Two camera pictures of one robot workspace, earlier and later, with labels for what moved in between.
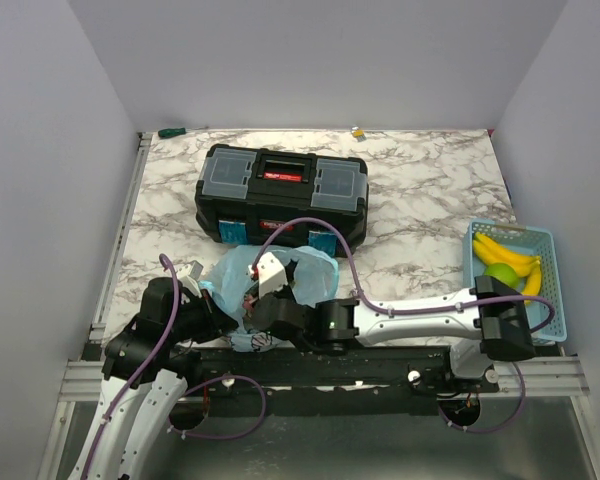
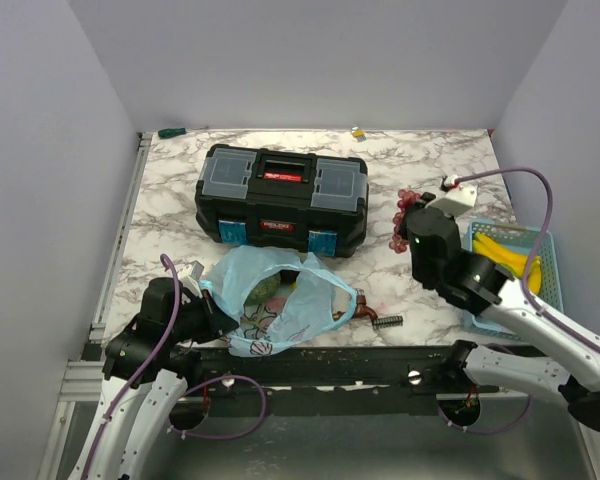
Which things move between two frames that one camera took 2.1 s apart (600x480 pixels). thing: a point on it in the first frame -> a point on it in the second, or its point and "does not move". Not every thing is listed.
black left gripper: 218,321 does not move
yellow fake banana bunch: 525,266 does not move
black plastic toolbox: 242,195 does not move
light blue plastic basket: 532,241 does not move
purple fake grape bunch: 246,304 -> 399,241
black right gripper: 285,292 -> 424,201
